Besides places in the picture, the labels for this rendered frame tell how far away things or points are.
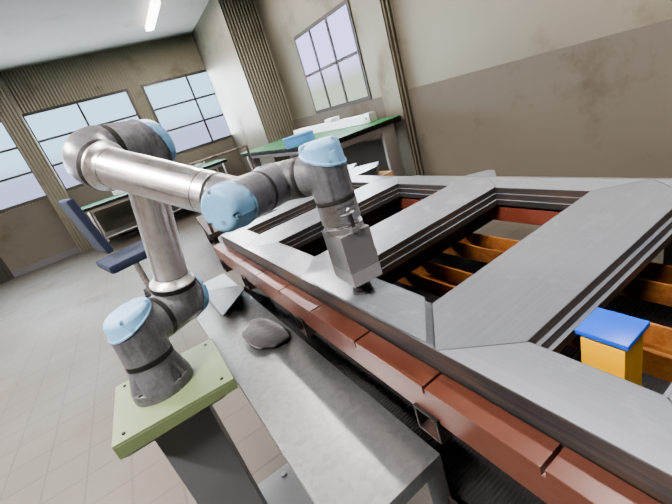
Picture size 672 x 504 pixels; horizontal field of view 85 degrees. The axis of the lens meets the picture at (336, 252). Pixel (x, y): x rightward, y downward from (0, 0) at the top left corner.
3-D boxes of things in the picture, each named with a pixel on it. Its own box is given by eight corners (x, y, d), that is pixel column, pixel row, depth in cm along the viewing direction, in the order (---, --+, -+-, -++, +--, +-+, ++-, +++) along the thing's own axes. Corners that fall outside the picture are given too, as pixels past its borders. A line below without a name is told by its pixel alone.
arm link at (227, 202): (20, 128, 68) (236, 180, 51) (78, 121, 77) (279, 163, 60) (39, 188, 73) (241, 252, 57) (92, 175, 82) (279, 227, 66)
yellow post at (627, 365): (601, 417, 58) (599, 318, 51) (639, 436, 54) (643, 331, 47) (584, 437, 56) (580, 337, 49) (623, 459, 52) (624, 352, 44)
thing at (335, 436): (226, 278, 169) (223, 273, 168) (443, 466, 61) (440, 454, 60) (184, 299, 161) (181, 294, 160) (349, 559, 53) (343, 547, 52)
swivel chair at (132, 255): (187, 278, 388) (135, 174, 345) (192, 299, 332) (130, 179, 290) (122, 306, 368) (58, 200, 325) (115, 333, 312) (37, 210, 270)
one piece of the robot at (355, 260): (379, 201, 66) (399, 278, 72) (354, 196, 74) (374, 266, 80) (332, 221, 63) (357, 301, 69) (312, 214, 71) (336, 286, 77)
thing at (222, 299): (228, 279, 159) (224, 271, 158) (260, 307, 127) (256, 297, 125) (201, 293, 154) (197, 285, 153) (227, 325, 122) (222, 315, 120)
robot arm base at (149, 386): (132, 416, 87) (112, 383, 84) (136, 385, 100) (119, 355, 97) (195, 384, 92) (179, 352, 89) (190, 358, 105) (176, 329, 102)
